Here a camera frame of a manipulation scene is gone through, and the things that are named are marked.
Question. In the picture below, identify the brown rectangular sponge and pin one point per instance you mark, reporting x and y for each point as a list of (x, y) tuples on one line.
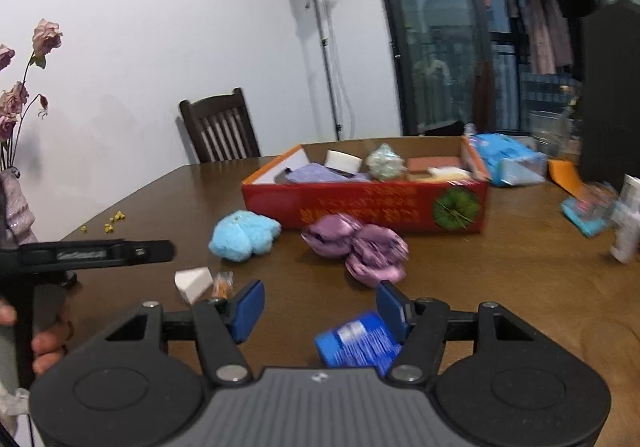
[(432, 163)]

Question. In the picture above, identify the blue wipes packet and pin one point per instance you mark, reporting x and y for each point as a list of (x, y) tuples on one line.
[(505, 154)]

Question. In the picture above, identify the blue tissue packet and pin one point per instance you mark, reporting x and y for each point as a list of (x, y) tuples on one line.
[(355, 342)]

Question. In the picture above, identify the purple satin scrunchie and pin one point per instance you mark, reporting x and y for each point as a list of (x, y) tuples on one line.
[(330, 234), (377, 254)]

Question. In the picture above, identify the small orange wrapped item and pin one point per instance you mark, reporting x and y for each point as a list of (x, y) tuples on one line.
[(222, 283)]

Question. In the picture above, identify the glass sliding door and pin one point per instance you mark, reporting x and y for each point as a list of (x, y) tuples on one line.
[(435, 27)]

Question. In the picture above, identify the clear plastic container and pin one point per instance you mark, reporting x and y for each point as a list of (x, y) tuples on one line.
[(547, 134)]

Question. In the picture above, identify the row of hanging clothes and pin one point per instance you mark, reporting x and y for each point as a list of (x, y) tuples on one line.
[(542, 37)]

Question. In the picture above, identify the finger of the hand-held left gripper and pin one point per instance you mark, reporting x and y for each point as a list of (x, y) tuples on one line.
[(125, 252)]

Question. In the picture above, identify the white power strip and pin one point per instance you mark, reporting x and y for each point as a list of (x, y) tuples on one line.
[(627, 227)]

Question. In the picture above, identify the orange paper piece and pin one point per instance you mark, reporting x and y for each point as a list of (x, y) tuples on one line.
[(565, 174)]

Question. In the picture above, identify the purple knitted cloth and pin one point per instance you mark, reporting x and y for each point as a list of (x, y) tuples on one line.
[(315, 174)]

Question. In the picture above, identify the person's left hand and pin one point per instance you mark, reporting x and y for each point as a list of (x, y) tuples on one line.
[(50, 344)]

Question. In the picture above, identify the teal snack packet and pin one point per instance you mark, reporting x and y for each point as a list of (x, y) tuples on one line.
[(585, 217)]

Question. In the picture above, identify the clear plastic bag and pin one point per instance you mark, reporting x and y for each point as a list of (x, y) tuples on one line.
[(384, 161)]

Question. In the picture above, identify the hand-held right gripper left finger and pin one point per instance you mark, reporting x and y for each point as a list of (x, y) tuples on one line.
[(247, 309)]

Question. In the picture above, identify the white wedge sponge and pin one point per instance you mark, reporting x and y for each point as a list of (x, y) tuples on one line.
[(192, 284)]

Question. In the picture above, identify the dried pink roses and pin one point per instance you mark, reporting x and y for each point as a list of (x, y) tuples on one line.
[(47, 34)]

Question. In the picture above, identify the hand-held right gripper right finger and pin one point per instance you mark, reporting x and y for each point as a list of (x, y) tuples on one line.
[(392, 309)]

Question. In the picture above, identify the light blue plush toy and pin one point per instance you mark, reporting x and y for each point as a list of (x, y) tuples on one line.
[(242, 237)]

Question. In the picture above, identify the purple glass vase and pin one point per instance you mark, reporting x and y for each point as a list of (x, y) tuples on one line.
[(15, 212)]

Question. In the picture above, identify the yellow white sponge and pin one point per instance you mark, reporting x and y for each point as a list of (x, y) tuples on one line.
[(450, 173)]

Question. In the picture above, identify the red cardboard box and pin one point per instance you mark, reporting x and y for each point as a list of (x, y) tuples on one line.
[(360, 207)]

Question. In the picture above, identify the yellow crumbs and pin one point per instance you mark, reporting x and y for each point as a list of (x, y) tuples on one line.
[(119, 215)]

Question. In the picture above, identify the black speaker box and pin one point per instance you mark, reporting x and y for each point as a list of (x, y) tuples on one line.
[(612, 92)]

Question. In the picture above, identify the dark wooden chair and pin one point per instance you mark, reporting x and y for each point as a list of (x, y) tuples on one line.
[(220, 127)]

